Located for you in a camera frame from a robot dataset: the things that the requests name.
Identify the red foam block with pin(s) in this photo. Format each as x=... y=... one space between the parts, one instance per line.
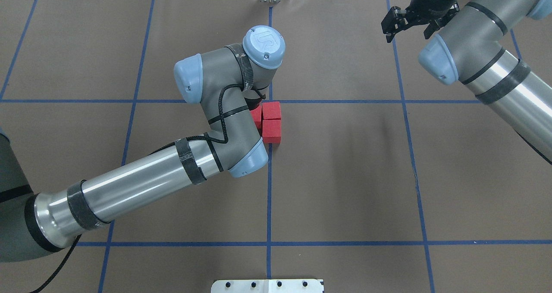
x=257 y=116
x=272 y=131
x=271 y=111

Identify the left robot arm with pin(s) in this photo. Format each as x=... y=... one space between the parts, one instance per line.
x=227 y=83

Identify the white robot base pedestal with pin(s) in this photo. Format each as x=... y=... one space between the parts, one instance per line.
x=269 y=286

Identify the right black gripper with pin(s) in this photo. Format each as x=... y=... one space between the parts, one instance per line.
x=419 y=14

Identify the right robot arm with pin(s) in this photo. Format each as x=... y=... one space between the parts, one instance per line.
x=464 y=46

